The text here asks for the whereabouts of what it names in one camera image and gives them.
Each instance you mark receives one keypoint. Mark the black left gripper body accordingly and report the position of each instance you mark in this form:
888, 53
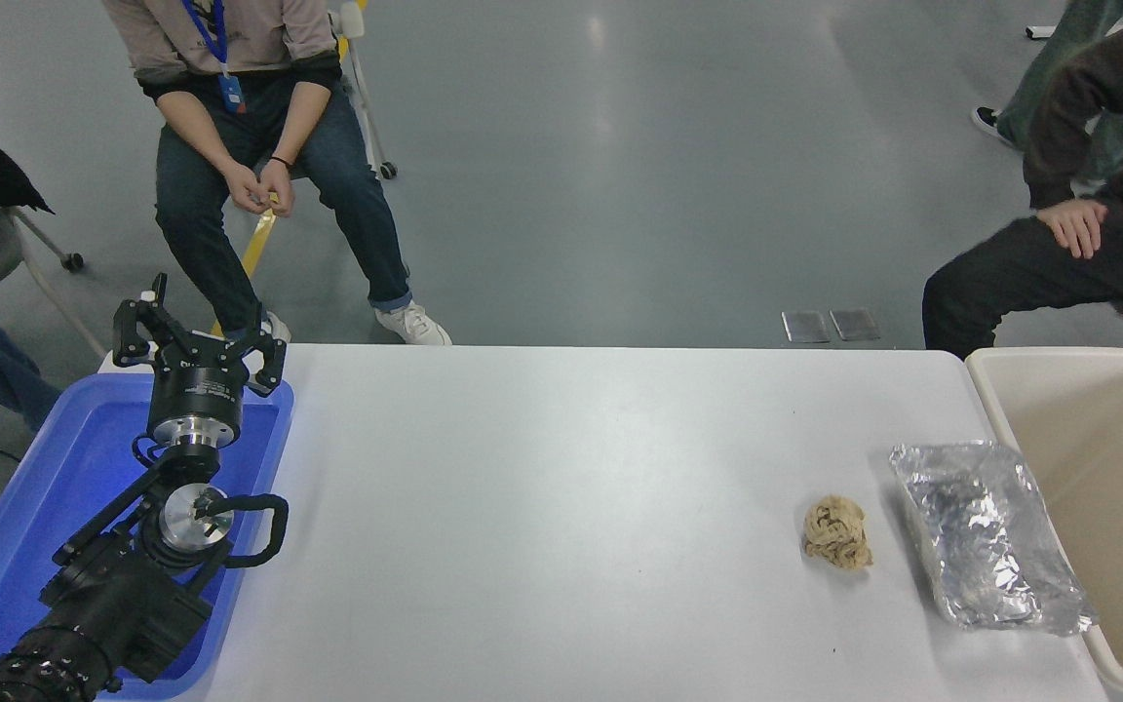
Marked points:
195, 390

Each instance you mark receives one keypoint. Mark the person's right forearm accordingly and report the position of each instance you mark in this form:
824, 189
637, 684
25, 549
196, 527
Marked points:
199, 129

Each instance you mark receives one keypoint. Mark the person's forearm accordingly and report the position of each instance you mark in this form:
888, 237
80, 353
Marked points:
1054, 146

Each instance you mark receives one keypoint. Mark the person's left forearm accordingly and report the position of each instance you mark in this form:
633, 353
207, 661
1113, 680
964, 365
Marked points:
298, 122

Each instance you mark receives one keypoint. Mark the person's right hand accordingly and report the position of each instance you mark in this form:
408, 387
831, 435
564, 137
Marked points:
244, 187

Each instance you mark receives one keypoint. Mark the person's left hand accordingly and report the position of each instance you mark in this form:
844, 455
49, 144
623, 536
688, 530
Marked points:
279, 187

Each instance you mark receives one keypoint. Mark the person's hand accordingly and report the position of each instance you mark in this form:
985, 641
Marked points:
1076, 226

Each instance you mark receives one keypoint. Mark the grey wheeled chair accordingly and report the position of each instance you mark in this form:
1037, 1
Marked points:
45, 278

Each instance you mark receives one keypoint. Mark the blue plastic tray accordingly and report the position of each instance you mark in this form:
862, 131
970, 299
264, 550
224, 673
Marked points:
45, 478

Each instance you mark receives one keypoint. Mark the blue id badge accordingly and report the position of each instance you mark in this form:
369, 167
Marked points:
233, 94

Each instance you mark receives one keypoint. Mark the white wheeled chair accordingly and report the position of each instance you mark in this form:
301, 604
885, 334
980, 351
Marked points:
362, 88

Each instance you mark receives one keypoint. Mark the metal floor plate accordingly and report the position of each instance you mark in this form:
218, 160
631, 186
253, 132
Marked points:
805, 328
854, 325

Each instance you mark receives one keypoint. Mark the crumpled tan paper ball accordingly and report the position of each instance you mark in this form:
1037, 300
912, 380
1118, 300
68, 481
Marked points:
838, 532

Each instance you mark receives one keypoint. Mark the white chair base leg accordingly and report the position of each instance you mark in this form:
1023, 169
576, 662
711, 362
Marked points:
1042, 31

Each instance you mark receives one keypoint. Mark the large pale plastic bin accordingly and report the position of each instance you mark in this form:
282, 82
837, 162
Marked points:
1107, 487

